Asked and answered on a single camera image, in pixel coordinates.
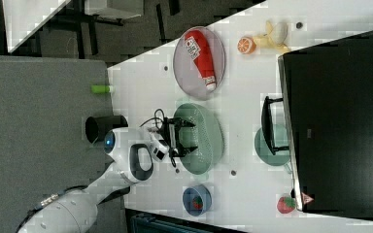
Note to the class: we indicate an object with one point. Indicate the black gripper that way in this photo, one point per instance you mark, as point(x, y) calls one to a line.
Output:
point(170, 133)

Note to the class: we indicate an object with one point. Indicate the green plastic strainer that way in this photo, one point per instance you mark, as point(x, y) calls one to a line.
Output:
point(206, 135)

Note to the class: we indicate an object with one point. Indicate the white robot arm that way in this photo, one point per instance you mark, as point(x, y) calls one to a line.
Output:
point(132, 149)

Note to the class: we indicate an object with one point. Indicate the grey round plate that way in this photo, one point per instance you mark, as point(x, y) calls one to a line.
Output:
point(185, 71)

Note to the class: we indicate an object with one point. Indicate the blue bowl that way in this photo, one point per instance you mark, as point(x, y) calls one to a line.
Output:
point(201, 191)

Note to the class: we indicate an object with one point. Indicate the strawberry toy in bowl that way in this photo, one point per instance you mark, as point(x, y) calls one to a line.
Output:
point(197, 203)

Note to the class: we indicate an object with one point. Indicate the black cylinder cup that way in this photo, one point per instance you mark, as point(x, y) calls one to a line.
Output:
point(96, 127)

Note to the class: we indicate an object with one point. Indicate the red ketchup bottle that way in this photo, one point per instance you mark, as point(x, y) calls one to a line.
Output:
point(199, 51)

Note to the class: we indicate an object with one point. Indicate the green marker pen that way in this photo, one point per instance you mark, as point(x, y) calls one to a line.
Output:
point(102, 89)

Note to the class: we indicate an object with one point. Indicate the teal round plate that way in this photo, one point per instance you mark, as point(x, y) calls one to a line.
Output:
point(277, 158)

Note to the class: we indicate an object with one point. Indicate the orange half toy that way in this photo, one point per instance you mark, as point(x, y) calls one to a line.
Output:
point(246, 45)

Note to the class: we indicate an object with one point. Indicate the red strawberry toy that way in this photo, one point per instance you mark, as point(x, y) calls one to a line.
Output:
point(286, 205)

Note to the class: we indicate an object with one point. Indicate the peeled banana toy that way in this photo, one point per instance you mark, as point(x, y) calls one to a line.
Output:
point(273, 38)

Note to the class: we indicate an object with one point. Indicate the black toaster oven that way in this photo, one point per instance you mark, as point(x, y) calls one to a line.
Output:
point(327, 94)

